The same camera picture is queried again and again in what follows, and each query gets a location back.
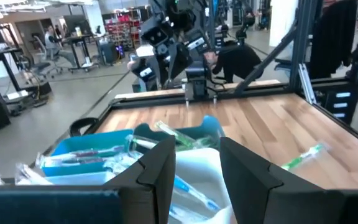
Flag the right wrist camera housing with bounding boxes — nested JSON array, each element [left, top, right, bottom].
[[140, 17, 169, 47]]

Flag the beige handled plastic basket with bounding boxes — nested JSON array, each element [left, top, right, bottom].
[[166, 147, 233, 224]]

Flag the black office chair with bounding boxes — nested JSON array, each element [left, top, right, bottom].
[[29, 35, 64, 79]]

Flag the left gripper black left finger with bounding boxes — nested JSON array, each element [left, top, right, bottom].
[[104, 135, 177, 224]]

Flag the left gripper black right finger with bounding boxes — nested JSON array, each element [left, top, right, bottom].
[[219, 136, 323, 224]]

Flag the person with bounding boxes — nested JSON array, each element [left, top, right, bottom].
[[203, 42, 264, 83], [44, 24, 78, 68]]

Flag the teal plastic bin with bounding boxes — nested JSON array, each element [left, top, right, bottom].
[[41, 128, 136, 177]]

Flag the black standing desk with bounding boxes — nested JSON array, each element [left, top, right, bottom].
[[62, 33, 105, 72]]

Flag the blue toothbrush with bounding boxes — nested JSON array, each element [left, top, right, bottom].
[[174, 175, 223, 214], [168, 202, 211, 224]]

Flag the white box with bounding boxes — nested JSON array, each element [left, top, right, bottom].
[[135, 45, 155, 58]]

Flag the silver aluminium bracket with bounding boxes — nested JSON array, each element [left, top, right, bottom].
[[296, 63, 317, 105]]

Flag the black drawer cabinet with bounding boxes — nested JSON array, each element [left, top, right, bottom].
[[320, 85, 358, 125]]

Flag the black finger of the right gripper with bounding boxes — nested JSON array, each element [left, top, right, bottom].
[[172, 42, 195, 81], [158, 43, 175, 90]]

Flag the dark grey handled basket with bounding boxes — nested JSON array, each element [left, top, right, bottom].
[[134, 114, 226, 151]]

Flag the black desk monitor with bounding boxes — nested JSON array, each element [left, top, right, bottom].
[[63, 14, 90, 34]]

